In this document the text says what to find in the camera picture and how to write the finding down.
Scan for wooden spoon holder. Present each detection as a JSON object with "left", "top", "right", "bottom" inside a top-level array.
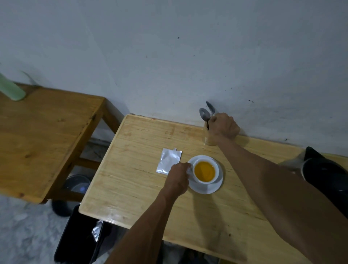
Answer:
[{"left": 203, "top": 122, "right": 219, "bottom": 147}]

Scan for white ceramic cup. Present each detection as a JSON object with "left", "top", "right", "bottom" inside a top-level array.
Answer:
[{"left": 187, "top": 158, "right": 219, "bottom": 185}]

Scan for white saucer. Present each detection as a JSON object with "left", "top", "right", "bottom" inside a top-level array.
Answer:
[{"left": 187, "top": 155, "right": 224, "bottom": 195}]

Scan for person's right hand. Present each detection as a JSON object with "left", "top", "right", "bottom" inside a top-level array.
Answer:
[{"left": 207, "top": 113, "right": 241, "bottom": 146}]

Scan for silver foil sachet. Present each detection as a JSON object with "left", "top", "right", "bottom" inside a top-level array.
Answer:
[{"left": 156, "top": 148, "right": 182, "bottom": 175}]

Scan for green plastic bottle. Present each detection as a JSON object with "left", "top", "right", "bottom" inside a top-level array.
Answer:
[{"left": 0, "top": 73, "right": 26, "bottom": 102}]

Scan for black kettle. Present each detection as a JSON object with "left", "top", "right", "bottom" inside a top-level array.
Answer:
[{"left": 300, "top": 146, "right": 348, "bottom": 218}]

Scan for person's left forearm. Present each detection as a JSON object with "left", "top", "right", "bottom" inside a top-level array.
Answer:
[{"left": 105, "top": 189, "right": 180, "bottom": 264}]

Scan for orange tea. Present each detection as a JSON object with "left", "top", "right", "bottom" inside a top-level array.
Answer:
[{"left": 194, "top": 161, "right": 216, "bottom": 183}]

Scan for person's right forearm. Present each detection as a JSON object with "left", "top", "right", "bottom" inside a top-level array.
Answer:
[{"left": 217, "top": 137, "right": 348, "bottom": 264}]

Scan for dark wooden side table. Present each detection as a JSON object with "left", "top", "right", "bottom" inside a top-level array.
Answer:
[{"left": 0, "top": 83, "right": 125, "bottom": 204}]

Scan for crumpled silver wrapper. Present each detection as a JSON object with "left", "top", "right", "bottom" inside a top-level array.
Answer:
[{"left": 91, "top": 220, "right": 104, "bottom": 243}]

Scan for person's left hand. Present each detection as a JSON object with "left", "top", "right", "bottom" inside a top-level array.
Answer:
[{"left": 163, "top": 162, "right": 192, "bottom": 197}]

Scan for dark round bucket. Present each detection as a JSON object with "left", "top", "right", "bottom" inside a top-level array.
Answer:
[{"left": 52, "top": 174, "right": 91, "bottom": 217}]

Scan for black trash bin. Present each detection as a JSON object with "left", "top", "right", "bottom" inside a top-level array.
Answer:
[{"left": 53, "top": 204, "right": 128, "bottom": 264}]

